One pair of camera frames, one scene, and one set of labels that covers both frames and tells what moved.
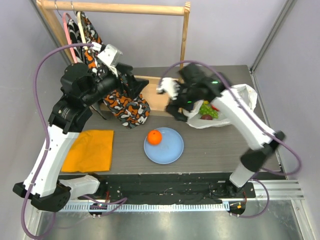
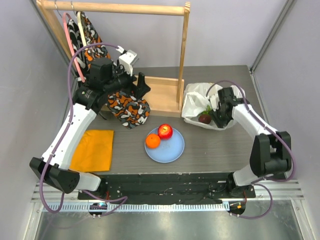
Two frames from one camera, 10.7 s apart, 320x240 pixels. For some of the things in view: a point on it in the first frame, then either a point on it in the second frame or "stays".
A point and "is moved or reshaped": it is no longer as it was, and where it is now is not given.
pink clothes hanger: x=67 y=33 stays
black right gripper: x=180 y=100 to x=222 y=115
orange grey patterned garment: x=128 y=110 stays
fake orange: x=154 y=137 is moved or reshaped
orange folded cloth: x=90 y=150 stays
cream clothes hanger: x=80 y=22 stays
